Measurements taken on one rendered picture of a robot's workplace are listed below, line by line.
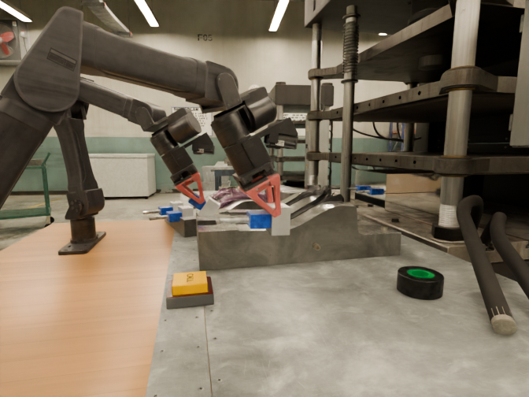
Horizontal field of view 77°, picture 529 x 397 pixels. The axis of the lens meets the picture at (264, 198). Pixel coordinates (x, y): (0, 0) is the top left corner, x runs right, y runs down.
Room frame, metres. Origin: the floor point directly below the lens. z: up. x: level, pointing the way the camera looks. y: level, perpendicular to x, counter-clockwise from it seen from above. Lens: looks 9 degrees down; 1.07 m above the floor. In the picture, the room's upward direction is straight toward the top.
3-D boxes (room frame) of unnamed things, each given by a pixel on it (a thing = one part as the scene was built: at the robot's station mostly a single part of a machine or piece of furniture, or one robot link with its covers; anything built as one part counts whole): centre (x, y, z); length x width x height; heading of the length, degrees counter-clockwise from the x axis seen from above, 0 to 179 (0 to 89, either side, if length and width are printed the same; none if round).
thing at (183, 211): (1.02, 0.29, 0.86); 0.13 x 0.05 x 0.05; 120
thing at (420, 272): (0.60, -0.30, 0.82); 0.08 x 0.08 x 0.04
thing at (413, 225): (1.65, -0.80, 0.76); 1.30 x 0.84 x 0.07; 13
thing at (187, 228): (1.21, 0.09, 0.86); 0.50 x 0.26 x 0.11; 120
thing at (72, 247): (0.91, 0.51, 0.84); 0.20 x 0.07 x 0.08; 11
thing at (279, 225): (0.62, 0.02, 0.93); 0.13 x 0.05 x 0.05; 103
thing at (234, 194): (1.20, 0.09, 0.90); 0.26 x 0.18 x 0.08; 120
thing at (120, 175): (7.11, 3.20, 0.47); 1.52 x 0.77 x 0.94; 96
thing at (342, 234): (0.88, -0.07, 0.87); 0.50 x 0.26 x 0.14; 103
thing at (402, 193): (1.59, -0.73, 0.87); 0.50 x 0.27 x 0.17; 103
